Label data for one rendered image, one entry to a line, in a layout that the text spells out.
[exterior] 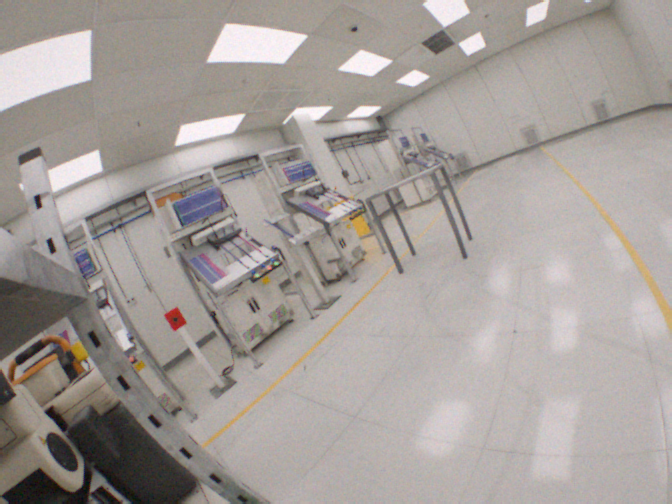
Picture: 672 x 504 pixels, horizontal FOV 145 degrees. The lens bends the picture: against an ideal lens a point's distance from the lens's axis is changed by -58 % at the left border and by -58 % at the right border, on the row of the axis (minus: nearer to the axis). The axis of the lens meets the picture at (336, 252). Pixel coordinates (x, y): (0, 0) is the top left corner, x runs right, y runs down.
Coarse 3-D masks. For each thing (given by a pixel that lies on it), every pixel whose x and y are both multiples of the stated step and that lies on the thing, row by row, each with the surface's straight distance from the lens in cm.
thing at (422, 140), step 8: (416, 128) 784; (408, 136) 753; (416, 136) 744; (424, 136) 784; (424, 144) 761; (424, 152) 779; (432, 152) 734; (456, 168) 795; (440, 176) 738; (440, 184) 743
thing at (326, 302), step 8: (296, 248) 255; (304, 256) 258; (304, 264) 258; (312, 272) 261; (312, 280) 262; (320, 288) 265; (320, 296) 268; (336, 296) 274; (320, 304) 276; (328, 304) 264
